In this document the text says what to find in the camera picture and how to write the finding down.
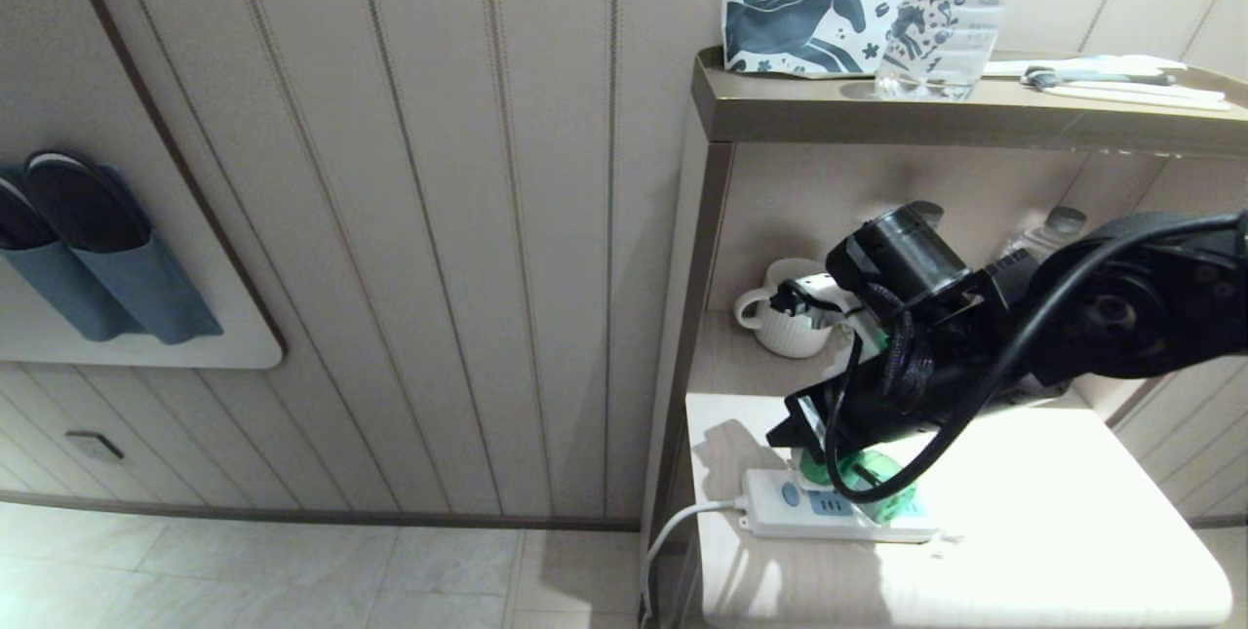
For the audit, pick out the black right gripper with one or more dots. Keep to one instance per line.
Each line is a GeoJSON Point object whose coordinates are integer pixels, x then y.
{"type": "Point", "coordinates": [936, 385]}

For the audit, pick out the green mosquito repellent plug-in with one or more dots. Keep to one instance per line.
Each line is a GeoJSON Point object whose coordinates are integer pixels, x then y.
{"type": "Point", "coordinates": [877, 473]}

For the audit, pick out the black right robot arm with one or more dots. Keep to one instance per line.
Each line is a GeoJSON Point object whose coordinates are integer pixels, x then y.
{"type": "Point", "coordinates": [1121, 307]}

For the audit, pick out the white blue power strip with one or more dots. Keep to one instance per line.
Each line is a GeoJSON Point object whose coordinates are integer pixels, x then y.
{"type": "Point", "coordinates": [770, 512]}

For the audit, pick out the white ribbed mug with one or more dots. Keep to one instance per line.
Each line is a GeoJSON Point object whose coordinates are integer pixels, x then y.
{"type": "Point", "coordinates": [770, 322]}

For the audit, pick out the plain label water bottle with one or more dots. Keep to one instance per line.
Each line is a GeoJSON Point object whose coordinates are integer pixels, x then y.
{"type": "Point", "coordinates": [926, 210]}

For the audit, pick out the beige wooden shelf nightstand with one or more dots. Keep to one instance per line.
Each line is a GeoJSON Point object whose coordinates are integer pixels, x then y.
{"type": "Point", "coordinates": [877, 112]}

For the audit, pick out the patterned label water bottle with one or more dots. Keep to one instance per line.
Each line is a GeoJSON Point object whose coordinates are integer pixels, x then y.
{"type": "Point", "coordinates": [1058, 224]}

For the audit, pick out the horse print pouch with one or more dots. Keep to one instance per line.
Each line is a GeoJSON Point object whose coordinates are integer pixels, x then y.
{"type": "Point", "coordinates": [809, 15]}

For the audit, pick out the large clear water bottle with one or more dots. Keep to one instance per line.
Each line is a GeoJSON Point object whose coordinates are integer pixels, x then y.
{"type": "Point", "coordinates": [951, 24]}

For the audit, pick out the white wrapped toiletry packet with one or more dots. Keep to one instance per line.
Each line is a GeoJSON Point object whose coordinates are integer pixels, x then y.
{"type": "Point", "coordinates": [1092, 64]}

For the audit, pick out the white wrapped toothbrush stick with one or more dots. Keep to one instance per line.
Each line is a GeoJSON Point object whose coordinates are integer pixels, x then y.
{"type": "Point", "coordinates": [1141, 95]}

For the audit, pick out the dark slippers in blue holder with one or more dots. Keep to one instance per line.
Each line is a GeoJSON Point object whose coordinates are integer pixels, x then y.
{"type": "Point", "coordinates": [156, 293]}

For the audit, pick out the black slipper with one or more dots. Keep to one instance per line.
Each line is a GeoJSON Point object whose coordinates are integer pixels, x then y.
{"type": "Point", "coordinates": [19, 219]}
{"type": "Point", "coordinates": [88, 205]}

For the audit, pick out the blue fabric slipper pouch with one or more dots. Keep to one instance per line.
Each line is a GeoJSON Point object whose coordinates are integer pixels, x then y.
{"type": "Point", "coordinates": [58, 297]}

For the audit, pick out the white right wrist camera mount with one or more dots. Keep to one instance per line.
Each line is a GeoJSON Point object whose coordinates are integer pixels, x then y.
{"type": "Point", "coordinates": [829, 293]}

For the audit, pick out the grey wall socket plate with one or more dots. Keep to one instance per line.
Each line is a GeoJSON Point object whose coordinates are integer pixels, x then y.
{"type": "Point", "coordinates": [96, 447]}

